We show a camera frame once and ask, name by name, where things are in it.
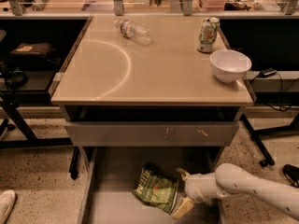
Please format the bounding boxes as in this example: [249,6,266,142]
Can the clear plastic water bottle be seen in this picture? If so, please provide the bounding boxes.
[115,19,151,46]

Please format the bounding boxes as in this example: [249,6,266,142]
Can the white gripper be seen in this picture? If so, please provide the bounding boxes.
[172,168,217,218]

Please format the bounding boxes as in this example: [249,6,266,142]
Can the grey open middle drawer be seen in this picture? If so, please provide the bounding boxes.
[77,147,227,224]

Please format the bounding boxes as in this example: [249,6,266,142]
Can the white shoe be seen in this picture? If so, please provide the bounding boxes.
[0,189,16,224]

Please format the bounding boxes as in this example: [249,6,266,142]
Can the grey closed top drawer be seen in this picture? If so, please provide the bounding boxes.
[65,121,239,147]

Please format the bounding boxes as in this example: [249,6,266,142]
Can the green jalapeno chip bag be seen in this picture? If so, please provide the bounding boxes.
[132,167,178,214]

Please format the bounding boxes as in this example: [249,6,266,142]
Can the white bowl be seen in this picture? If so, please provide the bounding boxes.
[210,49,251,83]

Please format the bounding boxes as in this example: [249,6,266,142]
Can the black shoe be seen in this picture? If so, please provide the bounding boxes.
[283,164,299,188]

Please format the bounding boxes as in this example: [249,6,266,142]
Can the black power adapter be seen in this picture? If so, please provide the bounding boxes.
[258,68,277,78]

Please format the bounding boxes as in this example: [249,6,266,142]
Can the black case with label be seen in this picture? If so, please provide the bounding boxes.
[9,43,54,58]

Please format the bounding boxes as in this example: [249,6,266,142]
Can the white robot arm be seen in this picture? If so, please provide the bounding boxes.
[172,163,299,220]

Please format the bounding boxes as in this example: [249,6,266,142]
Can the black headphones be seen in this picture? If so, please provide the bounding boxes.
[4,70,28,90]

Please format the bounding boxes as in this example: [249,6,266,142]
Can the green drink can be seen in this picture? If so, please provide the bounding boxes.
[197,17,220,53]

